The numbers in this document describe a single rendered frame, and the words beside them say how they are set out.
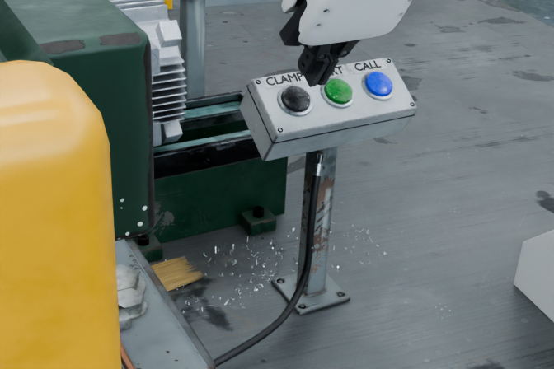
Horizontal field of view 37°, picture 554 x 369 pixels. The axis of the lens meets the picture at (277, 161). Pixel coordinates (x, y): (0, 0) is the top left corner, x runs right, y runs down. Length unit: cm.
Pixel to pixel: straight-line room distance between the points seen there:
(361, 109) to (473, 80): 82
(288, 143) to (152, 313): 46
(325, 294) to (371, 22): 39
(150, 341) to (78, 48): 16
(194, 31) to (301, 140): 58
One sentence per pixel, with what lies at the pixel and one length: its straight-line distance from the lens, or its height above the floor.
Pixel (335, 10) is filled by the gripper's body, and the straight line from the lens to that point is 68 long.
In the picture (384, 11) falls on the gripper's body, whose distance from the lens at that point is 71.
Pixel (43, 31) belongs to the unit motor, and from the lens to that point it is 26.
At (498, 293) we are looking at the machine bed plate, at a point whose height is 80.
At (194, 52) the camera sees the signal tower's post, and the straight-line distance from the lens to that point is 139.
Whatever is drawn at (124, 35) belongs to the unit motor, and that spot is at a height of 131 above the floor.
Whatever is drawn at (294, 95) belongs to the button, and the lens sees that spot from 82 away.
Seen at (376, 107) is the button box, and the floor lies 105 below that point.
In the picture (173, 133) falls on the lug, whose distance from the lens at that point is 100.
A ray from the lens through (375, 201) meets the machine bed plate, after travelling 119.
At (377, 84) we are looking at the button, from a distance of 87.
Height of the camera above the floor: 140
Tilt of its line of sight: 28 degrees down
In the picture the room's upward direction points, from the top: 3 degrees clockwise
